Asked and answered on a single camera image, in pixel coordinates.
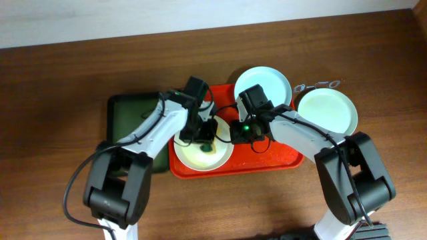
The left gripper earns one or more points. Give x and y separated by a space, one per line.
203 136

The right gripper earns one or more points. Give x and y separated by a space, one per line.
238 130

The yellow green scrub sponge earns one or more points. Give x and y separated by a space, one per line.
206 148

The white plate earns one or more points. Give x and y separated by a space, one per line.
194 158

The light blue plate top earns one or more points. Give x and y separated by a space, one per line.
275 85

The light blue plate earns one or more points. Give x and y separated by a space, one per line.
330 109
275 85

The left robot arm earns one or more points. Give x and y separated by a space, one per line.
119 180

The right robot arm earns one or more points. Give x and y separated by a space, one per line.
354 179

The red plastic tray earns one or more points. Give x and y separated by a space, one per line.
243 159

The dark green tray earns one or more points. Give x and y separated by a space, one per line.
124 114

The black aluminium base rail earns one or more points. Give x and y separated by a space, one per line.
377 232

